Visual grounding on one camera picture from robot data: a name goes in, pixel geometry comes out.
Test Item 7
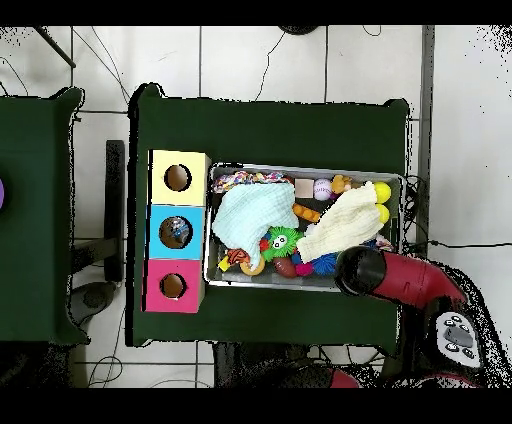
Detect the black cable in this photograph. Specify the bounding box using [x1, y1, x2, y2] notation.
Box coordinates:
[401, 173, 512, 251]

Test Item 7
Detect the brown toy football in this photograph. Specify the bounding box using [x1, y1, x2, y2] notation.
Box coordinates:
[272, 256, 298, 279]

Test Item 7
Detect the mint green muslin cloth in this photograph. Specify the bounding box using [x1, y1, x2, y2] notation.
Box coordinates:
[211, 181, 300, 269]

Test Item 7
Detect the black tripod leg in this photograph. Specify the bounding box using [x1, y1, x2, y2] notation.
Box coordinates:
[33, 26, 77, 68]

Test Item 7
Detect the cream muslin cloth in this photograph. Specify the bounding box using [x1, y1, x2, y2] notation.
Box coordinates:
[295, 181, 385, 265]

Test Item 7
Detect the orange toy building brick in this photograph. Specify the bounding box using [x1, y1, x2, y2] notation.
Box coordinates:
[291, 202, 322, 224]

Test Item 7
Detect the black round object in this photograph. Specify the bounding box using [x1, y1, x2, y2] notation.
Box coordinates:
[277, 25, 321, 36]

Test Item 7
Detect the crushed clear bottle blue label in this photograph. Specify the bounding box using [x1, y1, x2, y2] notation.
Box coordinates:
[165, 217, 191, 245]

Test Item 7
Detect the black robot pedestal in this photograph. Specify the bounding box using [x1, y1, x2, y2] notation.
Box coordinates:
[212, 342, 309, 388]

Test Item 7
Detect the dark grey floor base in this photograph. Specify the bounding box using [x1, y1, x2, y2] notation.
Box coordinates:
[65, 280, 118, 326]

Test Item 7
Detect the green spiky toy with eyes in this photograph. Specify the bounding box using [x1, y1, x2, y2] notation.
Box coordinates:
[261, 225, 305, 263]

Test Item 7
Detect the black upright panel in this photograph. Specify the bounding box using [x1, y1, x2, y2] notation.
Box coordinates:
[103, 138, 127, 283]

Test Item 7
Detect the white baseball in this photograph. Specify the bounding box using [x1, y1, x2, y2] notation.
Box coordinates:
[312, 178, 333, 201]

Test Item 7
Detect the wooden box with three holes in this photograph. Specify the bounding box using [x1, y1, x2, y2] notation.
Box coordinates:
[140, 148, 213, 314]

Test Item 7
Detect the brown plush animal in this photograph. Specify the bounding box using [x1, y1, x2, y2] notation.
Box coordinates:
[330, 174, 353, 195]

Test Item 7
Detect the plain wooden block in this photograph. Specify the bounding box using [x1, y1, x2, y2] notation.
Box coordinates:
[294, 178, 315, 199]

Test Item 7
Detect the dark green table cloth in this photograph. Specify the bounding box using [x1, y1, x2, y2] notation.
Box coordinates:
[0, 86, 90, 346]
[125, 82, 411, 355]

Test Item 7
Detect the silver wire mesh bin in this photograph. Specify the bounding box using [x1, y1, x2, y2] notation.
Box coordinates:
[202, 161, 406, 296]

